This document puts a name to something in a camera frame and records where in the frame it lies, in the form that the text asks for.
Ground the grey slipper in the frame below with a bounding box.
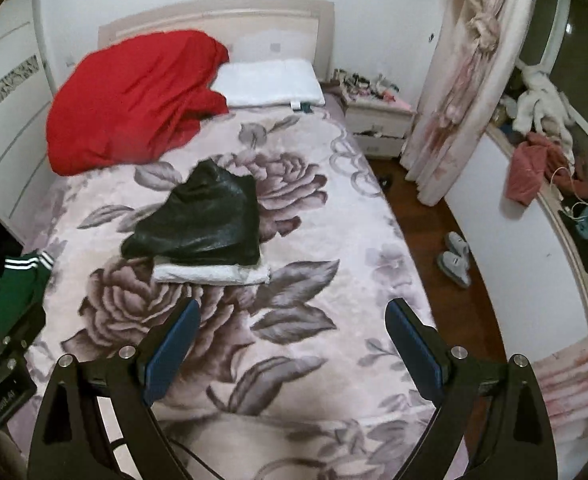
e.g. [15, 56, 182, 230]
[436, 251, 471, 289]
[446, 231, 470, 261]

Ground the white pillow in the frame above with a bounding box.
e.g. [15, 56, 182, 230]
[213, 59, 326, 109]

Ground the white cable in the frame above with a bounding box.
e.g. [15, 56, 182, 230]
[544, 165, 588, 206]

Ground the pink garment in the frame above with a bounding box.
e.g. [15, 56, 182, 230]
[505, 132, 575, 207]

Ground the white plush cloth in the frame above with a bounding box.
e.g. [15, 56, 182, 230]
[511, 65, 577, 148]

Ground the white wardrobe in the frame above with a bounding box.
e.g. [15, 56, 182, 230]
[0, 0, 62, 246]

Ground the white fluffy garment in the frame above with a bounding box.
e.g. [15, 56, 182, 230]
[152, 257, 271, 286]

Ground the black leather jacket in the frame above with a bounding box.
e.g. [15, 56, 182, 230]
[120, 159, 263, 267]

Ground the white wooden bed headboard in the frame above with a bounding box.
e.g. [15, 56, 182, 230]
[97, 0, 336, 81]

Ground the green garment with white stripes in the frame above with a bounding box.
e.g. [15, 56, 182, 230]
[0, 252, 55, 341]

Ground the pile of small cosmetics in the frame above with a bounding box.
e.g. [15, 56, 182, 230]
[334, 67, 410, 106]

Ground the black cable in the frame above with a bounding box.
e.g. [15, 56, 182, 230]
[109, 437, 210, 480]

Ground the red cloth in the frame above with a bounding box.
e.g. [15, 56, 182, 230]
[45, 30, 232, 177]

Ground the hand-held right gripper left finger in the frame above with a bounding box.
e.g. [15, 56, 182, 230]
[26, 297, 202, 480]

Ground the white curved window bench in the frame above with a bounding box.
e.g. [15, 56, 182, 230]
[444, 120, 588, 331]

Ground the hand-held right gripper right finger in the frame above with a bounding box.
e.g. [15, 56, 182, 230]
[384, 297, 560, 480]

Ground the white nightstand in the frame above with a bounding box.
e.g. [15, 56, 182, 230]
[324, 80, 417, 160]

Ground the grey floral blanket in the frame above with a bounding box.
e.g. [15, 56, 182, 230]
[6, 105, 470, 480]

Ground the pink floral curtain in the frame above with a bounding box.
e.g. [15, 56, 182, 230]
[399, 0, 520, 206]
[531, 327, 588, 441]

